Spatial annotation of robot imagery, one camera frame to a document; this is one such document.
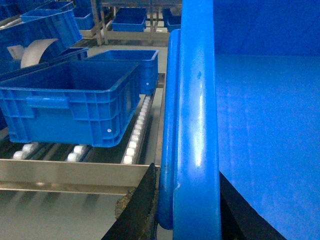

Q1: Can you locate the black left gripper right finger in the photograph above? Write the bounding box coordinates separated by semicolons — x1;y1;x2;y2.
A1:
219;173;285;240

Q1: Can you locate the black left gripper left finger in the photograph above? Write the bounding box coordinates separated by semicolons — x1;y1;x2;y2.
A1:
102;163;159;240

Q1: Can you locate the large blue plastic crate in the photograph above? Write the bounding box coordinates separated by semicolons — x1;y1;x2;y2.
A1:
158;0;320;240

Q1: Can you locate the steel roller conveyor shelf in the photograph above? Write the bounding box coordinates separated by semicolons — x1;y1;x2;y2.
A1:
0;73;166;195

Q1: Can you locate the blue crate left of shelf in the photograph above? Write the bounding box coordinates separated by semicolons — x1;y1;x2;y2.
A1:
0;60;140;148

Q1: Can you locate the far blue crate on shelf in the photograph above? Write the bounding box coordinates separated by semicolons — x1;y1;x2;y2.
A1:
86;49;159;95

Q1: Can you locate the white curled paper sheet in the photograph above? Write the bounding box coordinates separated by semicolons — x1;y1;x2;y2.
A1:
7;38;58;69

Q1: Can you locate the background blue tray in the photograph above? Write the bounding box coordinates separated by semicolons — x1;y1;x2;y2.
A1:
112;7;147;32

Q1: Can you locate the tilted blue crate upper left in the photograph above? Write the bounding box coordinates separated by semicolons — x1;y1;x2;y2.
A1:
0;9;83;61

